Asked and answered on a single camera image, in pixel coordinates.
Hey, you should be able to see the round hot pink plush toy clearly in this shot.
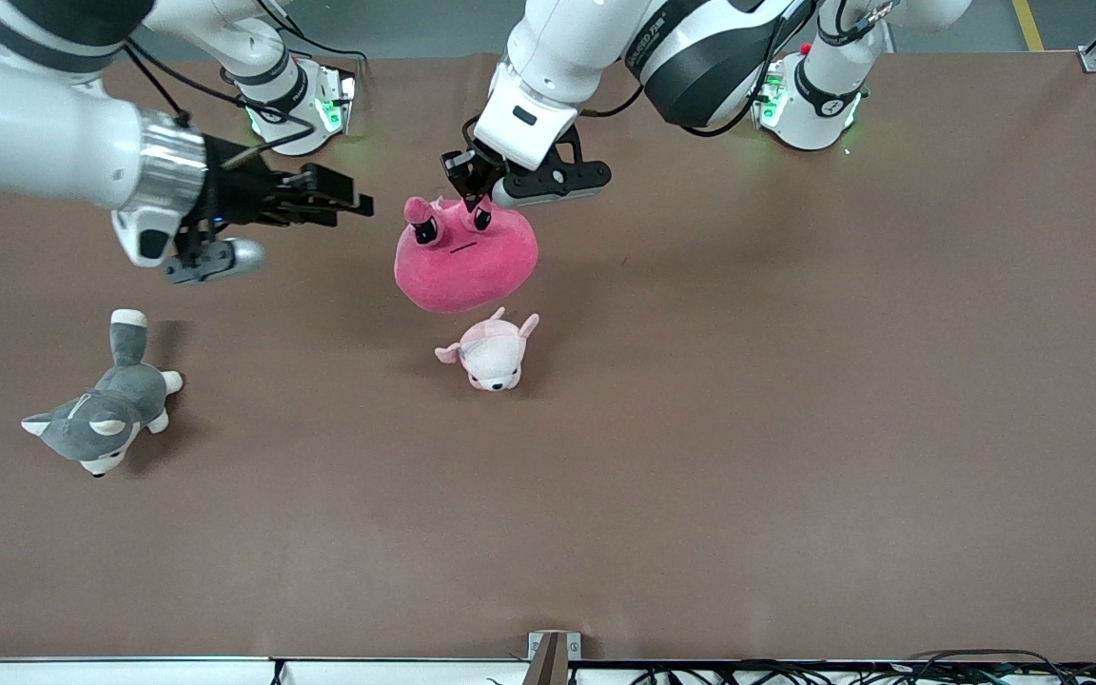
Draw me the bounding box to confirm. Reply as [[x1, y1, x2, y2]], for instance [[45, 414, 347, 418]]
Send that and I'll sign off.
[[393, 195, 540, 316]]

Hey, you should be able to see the metal right base connector plate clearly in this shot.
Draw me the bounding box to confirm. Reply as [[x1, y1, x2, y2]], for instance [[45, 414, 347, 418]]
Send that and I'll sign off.
[[315, 65, 359, 136]]

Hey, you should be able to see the metal base connector plate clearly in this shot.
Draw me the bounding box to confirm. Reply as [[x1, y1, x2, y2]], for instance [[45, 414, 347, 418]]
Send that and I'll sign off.
[[753, 62, 789, 130], [315, 65, 359, 136]]

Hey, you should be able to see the small pale pink plush dog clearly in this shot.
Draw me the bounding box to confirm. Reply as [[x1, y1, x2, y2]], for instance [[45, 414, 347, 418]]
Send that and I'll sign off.
[[434, 306, 541, 393]]

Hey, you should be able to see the metal left base connector plate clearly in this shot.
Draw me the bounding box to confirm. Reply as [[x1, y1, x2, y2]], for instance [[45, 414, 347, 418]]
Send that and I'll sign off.
[[753, 62, 789, 130]]

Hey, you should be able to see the grey white husky plush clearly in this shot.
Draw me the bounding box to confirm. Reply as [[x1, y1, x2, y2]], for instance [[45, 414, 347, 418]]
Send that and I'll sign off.
[[21, 309, 185, 479]]

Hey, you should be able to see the brown table cover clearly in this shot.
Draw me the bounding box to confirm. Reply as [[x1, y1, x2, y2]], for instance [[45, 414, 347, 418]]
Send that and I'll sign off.
[[0, 49, 1096, 663]]

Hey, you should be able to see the black right base cable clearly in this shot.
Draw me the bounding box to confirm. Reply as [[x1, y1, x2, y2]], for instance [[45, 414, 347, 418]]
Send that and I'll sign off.
[[258, 0, 368, 96]]

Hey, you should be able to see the white table edge rail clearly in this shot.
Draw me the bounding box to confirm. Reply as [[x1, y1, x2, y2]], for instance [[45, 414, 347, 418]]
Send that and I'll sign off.
[[0, 656, 1096, 685]]

